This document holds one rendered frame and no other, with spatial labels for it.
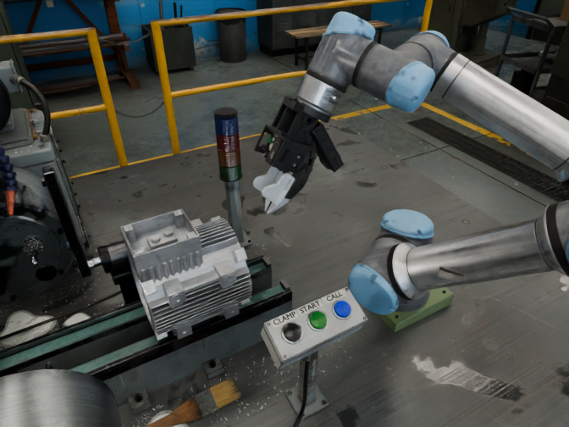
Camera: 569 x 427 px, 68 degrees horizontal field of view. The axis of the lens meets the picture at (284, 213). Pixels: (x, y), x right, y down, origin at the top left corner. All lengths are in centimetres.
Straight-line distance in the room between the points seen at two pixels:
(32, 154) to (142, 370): 58
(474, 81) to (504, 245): 27
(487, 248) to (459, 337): 40
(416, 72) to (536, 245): 32
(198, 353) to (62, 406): 41
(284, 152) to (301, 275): 54
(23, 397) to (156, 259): 29
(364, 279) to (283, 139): 33
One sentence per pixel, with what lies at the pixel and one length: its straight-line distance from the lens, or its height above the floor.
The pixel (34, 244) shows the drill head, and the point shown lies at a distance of 101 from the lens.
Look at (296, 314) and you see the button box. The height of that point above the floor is 107.
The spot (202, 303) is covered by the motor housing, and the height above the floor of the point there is 102.
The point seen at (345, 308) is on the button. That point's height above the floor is 107.
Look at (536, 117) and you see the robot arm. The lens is 81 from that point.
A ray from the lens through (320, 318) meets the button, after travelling 73.
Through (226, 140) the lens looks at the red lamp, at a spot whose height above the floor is 115.
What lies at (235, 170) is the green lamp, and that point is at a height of 106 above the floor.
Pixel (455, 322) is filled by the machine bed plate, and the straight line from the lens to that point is 116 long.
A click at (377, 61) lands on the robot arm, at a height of 144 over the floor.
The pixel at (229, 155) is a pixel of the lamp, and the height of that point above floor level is 111.
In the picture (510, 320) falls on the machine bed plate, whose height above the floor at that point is 80.
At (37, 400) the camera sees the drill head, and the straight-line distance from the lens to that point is 62.
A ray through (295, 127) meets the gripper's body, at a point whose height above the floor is 133.
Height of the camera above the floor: 163
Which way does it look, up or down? 36 degrees down
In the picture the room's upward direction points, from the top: straight up
